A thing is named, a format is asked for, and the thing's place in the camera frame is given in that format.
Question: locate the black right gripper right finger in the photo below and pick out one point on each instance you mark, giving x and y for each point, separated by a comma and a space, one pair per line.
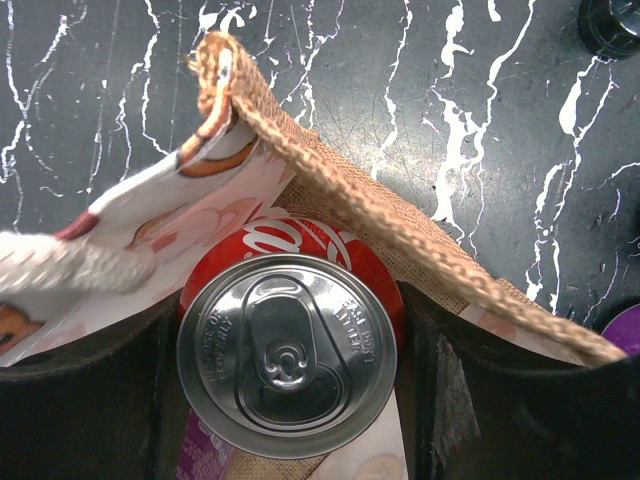
473, 406

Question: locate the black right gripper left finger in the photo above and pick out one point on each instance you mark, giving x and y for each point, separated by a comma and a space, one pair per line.
107, 406

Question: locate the purple soda can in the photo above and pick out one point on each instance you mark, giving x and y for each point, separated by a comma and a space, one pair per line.
204, 455
624, 330

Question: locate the red cola can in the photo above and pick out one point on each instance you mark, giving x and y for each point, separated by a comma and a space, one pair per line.
289, 338

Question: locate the red capped black bottle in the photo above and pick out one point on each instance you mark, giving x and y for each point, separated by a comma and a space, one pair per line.
610, 28

